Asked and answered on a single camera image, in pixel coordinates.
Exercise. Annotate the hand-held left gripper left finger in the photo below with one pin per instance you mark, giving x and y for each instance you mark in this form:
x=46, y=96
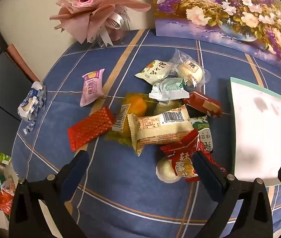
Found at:
x=81, y=162

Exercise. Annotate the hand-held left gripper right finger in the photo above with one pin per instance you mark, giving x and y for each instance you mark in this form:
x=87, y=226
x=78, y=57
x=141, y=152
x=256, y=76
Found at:
x=201, y=164

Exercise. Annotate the red snack packet with cartoon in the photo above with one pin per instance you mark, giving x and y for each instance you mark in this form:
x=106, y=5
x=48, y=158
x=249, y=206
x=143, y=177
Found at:
x=177, y=156

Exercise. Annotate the red patterned packet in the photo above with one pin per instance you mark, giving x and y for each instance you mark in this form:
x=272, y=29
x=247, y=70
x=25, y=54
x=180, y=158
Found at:
x=91, y=126

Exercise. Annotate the beige barcode snack packet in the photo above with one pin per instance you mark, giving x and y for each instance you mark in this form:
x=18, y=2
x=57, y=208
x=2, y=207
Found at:
x=160, y=129

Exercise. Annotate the white box with teal rim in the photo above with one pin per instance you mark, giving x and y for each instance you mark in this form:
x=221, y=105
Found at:
x=254, y=129

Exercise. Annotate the yellow jelly packet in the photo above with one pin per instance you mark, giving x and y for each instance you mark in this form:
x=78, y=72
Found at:
x=136, y=104

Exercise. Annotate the clear steamed bun packet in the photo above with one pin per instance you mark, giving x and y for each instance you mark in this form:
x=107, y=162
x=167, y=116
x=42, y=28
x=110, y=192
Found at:
x=190, y=70

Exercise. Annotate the white packet with orange print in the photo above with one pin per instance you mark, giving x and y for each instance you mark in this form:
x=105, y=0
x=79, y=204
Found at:
x=155, y=72

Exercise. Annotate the green biscuit packet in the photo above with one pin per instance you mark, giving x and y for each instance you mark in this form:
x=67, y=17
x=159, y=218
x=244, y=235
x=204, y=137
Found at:
x=202, y=129

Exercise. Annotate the white round mochi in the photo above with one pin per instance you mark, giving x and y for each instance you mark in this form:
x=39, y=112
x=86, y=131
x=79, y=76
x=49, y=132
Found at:
x=165, y=172

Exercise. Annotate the blue plaid tablecloth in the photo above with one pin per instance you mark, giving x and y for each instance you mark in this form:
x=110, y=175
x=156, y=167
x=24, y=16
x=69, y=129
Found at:
x=130, y=191

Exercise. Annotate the dark red snack packet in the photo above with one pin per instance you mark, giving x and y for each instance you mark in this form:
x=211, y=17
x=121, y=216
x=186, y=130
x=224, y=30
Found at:
x=202, y=103

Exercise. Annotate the pink snack packet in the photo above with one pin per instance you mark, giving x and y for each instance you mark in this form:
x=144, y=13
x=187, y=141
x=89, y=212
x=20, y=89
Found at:
x=92, y=86

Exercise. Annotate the crumpled blue and white wrapper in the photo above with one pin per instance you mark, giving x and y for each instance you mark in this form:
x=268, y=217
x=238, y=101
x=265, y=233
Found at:
x=31, y=101

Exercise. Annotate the white and green snack packet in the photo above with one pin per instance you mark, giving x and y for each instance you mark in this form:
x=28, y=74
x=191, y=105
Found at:
x=167, y=88

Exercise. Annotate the reddish wooden board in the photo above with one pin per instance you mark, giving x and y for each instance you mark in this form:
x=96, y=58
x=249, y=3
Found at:
x=21, y=62

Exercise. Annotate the glass vase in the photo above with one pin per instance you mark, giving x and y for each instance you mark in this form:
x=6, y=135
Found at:
x=123, y=33

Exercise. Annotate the pink flower bouquet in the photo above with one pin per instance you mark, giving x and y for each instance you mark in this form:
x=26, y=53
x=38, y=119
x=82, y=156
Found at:
x=91, y=17

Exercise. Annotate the flower painting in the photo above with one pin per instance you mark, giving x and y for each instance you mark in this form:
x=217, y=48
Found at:
x=205, y=5

